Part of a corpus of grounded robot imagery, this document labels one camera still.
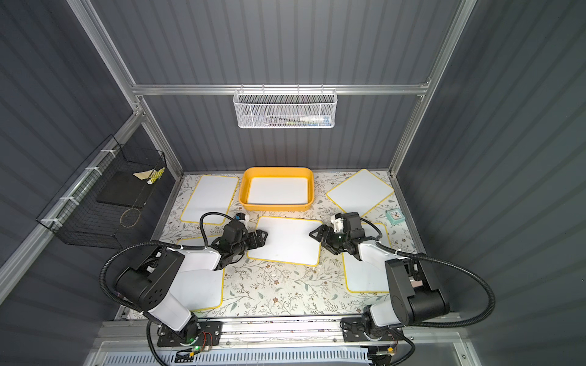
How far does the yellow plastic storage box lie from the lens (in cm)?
105

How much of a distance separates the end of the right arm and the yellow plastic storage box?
212mm

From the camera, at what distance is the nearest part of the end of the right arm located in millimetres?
693
